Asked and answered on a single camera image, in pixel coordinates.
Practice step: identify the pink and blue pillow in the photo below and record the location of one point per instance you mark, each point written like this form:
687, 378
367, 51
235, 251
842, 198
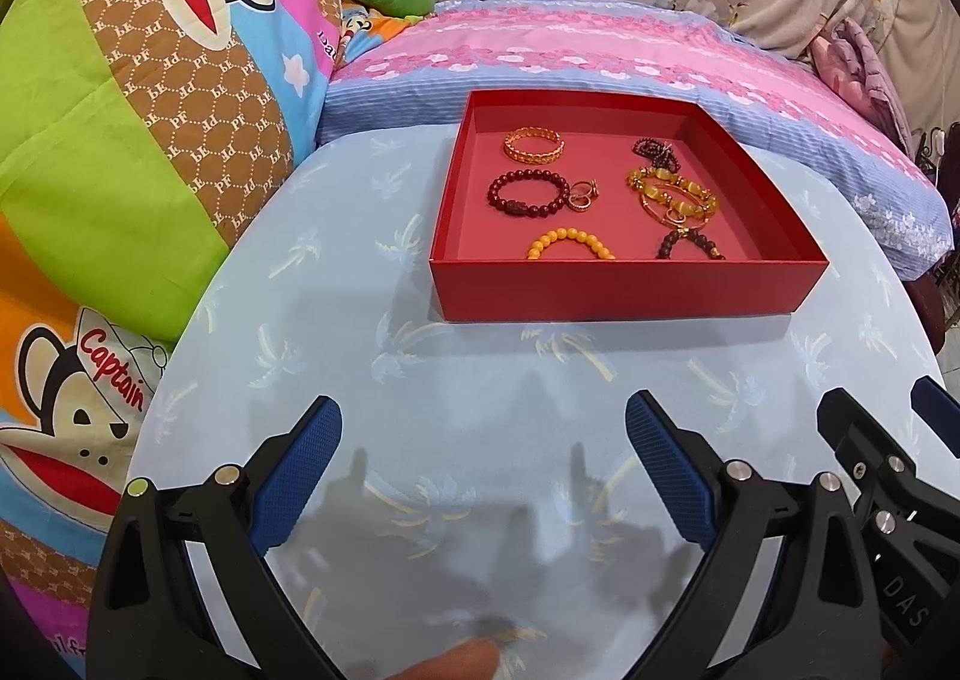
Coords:
600, 50

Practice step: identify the cartoon monkey printed blanket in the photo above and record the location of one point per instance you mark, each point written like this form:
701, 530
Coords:
112, 125

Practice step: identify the thin gold bangle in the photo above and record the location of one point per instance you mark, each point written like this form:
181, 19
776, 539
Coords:
651, 208

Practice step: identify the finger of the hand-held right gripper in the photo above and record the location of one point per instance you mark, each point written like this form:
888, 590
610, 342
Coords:
941, 410
847, 425

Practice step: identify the dark brown furniture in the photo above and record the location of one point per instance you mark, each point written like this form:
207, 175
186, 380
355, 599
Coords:
937, 305

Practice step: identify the palm print blue tablecloth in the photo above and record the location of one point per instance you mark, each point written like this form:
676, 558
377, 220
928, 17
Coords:
337, 350

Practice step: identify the gold woven bangle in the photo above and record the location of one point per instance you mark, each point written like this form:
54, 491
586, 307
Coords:
532, 157

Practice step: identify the pink folded cloth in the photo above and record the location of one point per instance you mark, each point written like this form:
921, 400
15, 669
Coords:
855, 65

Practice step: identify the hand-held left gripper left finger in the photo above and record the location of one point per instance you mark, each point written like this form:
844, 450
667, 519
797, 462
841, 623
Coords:
300, 470

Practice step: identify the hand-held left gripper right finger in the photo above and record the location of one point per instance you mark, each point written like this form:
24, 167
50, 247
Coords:
671, 470

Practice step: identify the red cardboard box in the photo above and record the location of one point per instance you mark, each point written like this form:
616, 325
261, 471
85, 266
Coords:
600, 290

